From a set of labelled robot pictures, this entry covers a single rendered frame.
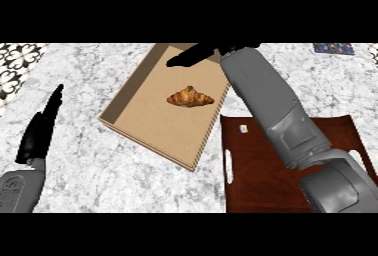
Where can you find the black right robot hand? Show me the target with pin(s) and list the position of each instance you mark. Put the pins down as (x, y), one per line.
(192, 55)

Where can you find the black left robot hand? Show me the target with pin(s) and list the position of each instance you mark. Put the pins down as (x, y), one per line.
(38, 133)

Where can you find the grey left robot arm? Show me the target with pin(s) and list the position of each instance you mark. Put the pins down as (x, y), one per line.
(18, 190)

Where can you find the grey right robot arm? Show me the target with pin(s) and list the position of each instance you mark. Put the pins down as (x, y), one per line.
(289, 133)

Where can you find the brown croissant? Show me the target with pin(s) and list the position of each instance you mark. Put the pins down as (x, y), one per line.
(189, 97)

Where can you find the cardboard box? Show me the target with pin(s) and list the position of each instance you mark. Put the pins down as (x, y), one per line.
(167, 110)

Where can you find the dark brown wooden tray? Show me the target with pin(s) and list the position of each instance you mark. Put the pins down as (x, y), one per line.
(260, 173)

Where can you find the black and white patterned tiles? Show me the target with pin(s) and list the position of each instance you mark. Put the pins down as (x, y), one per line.
(15, 66)

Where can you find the small white label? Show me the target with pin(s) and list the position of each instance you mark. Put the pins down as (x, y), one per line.
(242, 128)

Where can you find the dark blue patterned object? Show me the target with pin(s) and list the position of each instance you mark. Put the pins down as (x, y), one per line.
(334, 48)

